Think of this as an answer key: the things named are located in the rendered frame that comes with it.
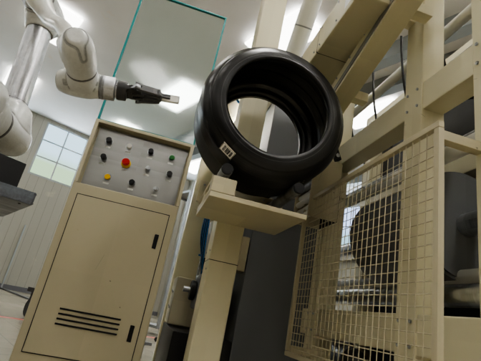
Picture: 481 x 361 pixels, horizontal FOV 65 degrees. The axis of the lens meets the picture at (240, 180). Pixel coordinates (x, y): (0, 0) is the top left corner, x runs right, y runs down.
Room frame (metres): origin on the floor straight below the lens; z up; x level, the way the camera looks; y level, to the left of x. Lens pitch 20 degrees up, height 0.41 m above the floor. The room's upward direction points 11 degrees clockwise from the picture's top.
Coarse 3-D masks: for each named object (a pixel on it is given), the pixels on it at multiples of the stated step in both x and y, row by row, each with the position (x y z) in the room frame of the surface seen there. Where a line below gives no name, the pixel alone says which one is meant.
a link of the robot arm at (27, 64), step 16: (32, 16) 1.36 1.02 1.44; (32, 32) 1.37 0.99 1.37; (48, 32) 1.40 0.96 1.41; (32, 48) 1.37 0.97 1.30; (16, 64) 1.36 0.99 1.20; (32, 64) 1.38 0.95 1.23; (16, 80) 1.36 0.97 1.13; (32, 80) 1.40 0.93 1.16; (16, 96) 1.37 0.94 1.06; (16, 112) 1.35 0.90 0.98; (16, 128) 1.35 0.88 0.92; (0, 144) 1.35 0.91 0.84; (16, 144) 1.40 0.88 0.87
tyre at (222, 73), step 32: (224, 64) 1.23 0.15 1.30; (256, 64) 1.39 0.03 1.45; (288, 64) 1.28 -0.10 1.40; (224, 96) 1.22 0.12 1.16; (256, 96) 1.54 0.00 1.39; (288, 96) 1.54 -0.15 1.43; (320, 96) 1.42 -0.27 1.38; (224, 128) 1.23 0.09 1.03; (320, 128) 1.52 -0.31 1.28; (224, 160) 1.29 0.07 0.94; (256, 160) 1.25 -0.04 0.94; (288, 160) 1.27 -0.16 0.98; (320, 160) 1.30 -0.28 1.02; (256, 192) 1.45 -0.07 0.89
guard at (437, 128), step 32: (384, 160) 1.13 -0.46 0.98; (320, 192) 1.58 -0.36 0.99; (320, 224) 1.56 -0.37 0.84; (384, 224) 1.10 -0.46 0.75; (416, 256) 0.95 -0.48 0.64; (320, 288) 1.49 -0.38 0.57; (416, 288) 0.95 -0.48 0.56; (288, 320) 1.75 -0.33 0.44; (384, 320) 1.07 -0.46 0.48; (288, 352) 1.70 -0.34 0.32; (384, 352) 1.06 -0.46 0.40
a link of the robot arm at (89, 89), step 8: (64, 72) 1.19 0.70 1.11; (96, 72) 1.18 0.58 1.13; (56, 80) 1.21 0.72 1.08; (64, 80) 1.20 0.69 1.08; (72, 80) 1.17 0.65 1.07; (88, 80) 1.18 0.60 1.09; (96, 80) 1.21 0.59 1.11; (64, 88) 1.22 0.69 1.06; (72, 88) 1.21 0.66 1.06; (80, 88) 1.21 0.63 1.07; (88, 88) 1.21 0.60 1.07; (96, 88) 1.23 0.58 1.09; (72, 96) 1.26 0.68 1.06; (80, 96) 1.25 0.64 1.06; (88, 96) 1.25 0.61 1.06; (96, 96) 1.26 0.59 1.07
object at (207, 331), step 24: (264, 0) 1.65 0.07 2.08; (264, 24) 1.65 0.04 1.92; (240, 120) 1.65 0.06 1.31; (264, 120) 1.67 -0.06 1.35; (216, 240) 1.65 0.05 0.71; (240, 240) 1.67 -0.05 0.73; (216, 264) 1.65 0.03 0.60; (216, 288) 1.66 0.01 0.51; (216, 312) 1.66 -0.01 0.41; (192, 336) 1.65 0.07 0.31; (216, 336) 1.66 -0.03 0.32; (192, 360) 1.65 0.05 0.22; (216, 360) 1.67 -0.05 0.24
